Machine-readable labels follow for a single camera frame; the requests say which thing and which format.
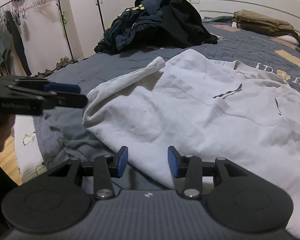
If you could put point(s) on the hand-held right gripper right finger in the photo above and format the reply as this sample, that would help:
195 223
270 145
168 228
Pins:
172 161

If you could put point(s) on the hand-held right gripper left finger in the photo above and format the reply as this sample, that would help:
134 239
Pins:
122 161

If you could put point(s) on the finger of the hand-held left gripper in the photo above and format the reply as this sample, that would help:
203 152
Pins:
67 101
62 88

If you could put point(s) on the white hoodie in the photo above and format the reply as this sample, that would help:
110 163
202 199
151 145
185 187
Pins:
190 117

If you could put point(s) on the black clothes rack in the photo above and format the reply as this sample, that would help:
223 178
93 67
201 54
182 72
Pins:
69 40

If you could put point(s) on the pile of dark unfolded clothes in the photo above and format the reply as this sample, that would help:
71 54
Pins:
135 30

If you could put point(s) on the person's left hand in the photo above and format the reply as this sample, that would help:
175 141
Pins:
0 132

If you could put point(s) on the white printed bed sheet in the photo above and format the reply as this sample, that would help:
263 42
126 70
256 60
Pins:
27 142

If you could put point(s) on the grey hanging garment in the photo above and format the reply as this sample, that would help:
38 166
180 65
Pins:
0 50

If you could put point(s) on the dark hanging pants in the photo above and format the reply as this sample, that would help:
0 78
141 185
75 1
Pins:
17 45

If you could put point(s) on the green hanging toy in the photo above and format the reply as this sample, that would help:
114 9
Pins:
64 18

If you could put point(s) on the white wardrobe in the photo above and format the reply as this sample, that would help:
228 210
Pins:
85 17

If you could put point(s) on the grey printed quilt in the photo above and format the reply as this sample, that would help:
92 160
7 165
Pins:
240 47

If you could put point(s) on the white pillow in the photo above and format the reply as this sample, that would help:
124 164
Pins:
287 39

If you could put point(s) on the white headboard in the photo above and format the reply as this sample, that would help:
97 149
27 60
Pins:
240 2

